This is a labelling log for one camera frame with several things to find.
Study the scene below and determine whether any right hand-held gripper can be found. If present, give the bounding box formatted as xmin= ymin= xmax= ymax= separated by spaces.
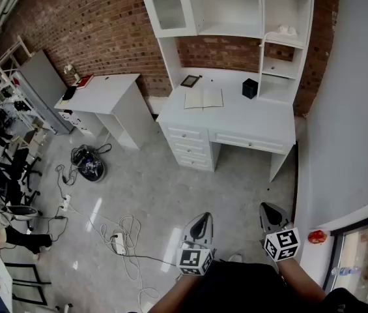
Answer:
xmin=259 ymin=201 xmax=302 ymax=262

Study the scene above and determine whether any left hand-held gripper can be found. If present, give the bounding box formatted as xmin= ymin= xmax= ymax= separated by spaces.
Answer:
xmin=177 ymin=212 xmax=216 ymax=276

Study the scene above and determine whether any cream paged notebook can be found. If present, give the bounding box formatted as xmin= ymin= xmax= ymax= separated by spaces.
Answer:
xmin=184 ymin=88 xmax=224 ymax=110

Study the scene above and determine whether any person's right forearm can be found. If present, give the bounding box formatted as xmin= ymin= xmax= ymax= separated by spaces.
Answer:
xmin=276 ymin=258 xmax=328 ymax=303

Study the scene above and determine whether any person's left forearm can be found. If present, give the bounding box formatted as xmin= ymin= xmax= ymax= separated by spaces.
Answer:
xmin=147 ymin=272 xmax=201 ymax=313

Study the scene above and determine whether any red round object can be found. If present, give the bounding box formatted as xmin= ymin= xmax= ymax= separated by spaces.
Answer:
xmin=307 ymin=229 xmax=328 ymax=245

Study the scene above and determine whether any person's black clothing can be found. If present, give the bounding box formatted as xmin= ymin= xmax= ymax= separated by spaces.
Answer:
xmin=128 ymin=259 xmax=368 ymax=313

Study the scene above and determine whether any large white power strip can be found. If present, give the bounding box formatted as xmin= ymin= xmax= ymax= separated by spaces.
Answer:
xmin=110 ymin=232 xmax=126 ymax=256

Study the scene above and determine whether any clear water bottle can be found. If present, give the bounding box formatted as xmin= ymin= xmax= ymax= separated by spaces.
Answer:
xmin=330 ymin=265 xmax=360 ymax=276

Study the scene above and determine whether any white desk with hutch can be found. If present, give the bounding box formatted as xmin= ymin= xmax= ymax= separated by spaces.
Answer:
xmin=136 ymin=0 xmax=315 ymax=183

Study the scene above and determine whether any black square pen holder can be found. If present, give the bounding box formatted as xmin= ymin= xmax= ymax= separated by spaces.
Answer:
xmin=242 ymin=78 xmax=259 ymax=100

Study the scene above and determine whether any small white power strip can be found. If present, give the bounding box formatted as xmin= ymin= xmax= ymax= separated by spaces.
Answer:
xmin=59 ymin=194 xmax=72 ymax=212

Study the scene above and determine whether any small white desk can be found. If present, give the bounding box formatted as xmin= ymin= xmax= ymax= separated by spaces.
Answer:
xmin=53 ymin=72 xmax=156 ymax=151

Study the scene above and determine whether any red book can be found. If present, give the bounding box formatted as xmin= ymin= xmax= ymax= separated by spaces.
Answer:
xmin=75 ymin=74 xmax=94 ymax=90

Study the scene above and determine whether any small wooden stool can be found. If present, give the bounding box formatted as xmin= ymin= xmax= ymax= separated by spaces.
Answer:
xmin=23 ymin=127 xmax=48 ymax=158

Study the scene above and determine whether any black pouch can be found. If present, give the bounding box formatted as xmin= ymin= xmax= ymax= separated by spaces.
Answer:
xmin=61 ymin=85 xmax=78 ymax=101

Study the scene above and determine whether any white figurine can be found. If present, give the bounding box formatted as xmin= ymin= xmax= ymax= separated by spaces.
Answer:
xmin=275 ymin=24 xmax=298 ymax=36

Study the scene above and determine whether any black office chair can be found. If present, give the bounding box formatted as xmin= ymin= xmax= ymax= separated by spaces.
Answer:
xmin=9 ymin=147 xmax=43 ymax=188
xmin=0 ymin=161 xmax=41 ymax=208

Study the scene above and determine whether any small potted plant decoration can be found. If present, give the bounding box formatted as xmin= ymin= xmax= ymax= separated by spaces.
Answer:
xmin=63 ymin=64 xmax=81 ymax=80

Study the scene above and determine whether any grey cabinet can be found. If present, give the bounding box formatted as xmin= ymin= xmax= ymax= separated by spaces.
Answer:
xmin=17 ymin=50 xmax=75 ymax=136

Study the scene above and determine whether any white metal rack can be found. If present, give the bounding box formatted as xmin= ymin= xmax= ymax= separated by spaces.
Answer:
xmin=0 ymin=35 xmax=57 ymax=133

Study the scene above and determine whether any black window frame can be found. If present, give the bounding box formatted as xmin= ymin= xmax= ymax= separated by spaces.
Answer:
xmin=322 ymin=207 xmax=368 ymax=313

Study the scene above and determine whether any white coiled cable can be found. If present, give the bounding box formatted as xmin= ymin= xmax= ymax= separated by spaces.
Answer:
xmin=100 ymin=215 xmax=162 ymax=306

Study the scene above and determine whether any round black device with cables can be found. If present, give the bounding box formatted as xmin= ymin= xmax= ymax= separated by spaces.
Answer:
xmin=70 ymin=144 xmax=106 ymax=183

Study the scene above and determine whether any dark picture frame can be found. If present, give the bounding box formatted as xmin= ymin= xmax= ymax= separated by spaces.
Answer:
xmin=179 ymin=74 xmax=199 ymax=89

